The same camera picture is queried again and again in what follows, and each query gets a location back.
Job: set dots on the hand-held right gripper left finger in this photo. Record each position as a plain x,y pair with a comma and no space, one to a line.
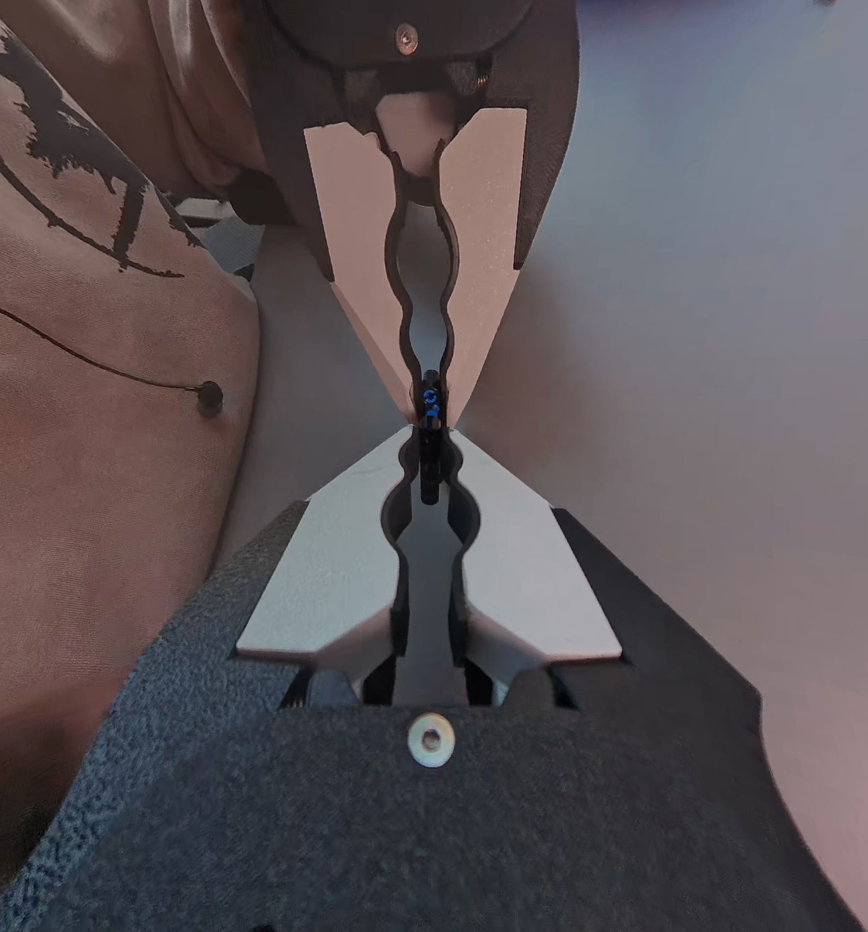
325,575

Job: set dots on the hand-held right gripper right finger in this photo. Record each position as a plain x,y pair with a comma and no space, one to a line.
543,582

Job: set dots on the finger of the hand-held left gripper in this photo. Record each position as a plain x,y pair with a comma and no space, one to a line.
489,218
354,218

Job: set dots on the black five hole beam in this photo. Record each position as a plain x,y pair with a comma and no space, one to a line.
431,437

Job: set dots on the grey desk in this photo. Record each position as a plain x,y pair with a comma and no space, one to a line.
696,364

